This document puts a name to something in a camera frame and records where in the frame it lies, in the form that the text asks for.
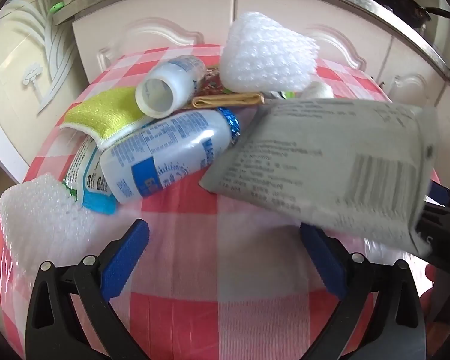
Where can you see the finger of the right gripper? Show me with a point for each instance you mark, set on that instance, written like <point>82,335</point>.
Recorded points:
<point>439,194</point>
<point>432,235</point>

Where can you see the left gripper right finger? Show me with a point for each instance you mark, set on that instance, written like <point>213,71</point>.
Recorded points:
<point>396,329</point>

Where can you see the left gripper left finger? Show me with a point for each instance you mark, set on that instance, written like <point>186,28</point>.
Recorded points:
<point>53,328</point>

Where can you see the grey foil pouch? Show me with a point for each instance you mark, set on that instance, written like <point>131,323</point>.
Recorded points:
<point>356,166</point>

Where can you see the white foam net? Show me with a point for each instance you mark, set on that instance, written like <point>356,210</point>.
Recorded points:
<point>41,221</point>
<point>260,55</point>

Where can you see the green white candy wrapper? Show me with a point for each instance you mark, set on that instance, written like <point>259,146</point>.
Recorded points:
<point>281,95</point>

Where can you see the yellow green sponge cloth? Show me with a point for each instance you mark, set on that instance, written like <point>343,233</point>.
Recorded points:
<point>107,117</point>

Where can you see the large white blue bottle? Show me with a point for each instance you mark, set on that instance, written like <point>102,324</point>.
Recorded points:
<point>162,153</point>

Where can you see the small white bottle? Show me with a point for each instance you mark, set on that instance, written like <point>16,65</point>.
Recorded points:
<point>170,86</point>

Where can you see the red snack packet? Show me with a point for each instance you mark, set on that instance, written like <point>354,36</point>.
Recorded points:
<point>212,84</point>

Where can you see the white kitchen cabinet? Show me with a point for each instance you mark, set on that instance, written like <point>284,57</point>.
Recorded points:
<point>127,26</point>

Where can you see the green blue wipes packet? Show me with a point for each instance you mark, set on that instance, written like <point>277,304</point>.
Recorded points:
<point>86,181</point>

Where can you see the black frying pan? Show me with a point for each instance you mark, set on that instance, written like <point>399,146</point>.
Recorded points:
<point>412,13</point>

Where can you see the tan folded paper packet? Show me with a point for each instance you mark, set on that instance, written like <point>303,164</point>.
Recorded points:
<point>227,100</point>

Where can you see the green clip on counter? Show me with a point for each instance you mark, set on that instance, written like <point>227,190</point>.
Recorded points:
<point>56,7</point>

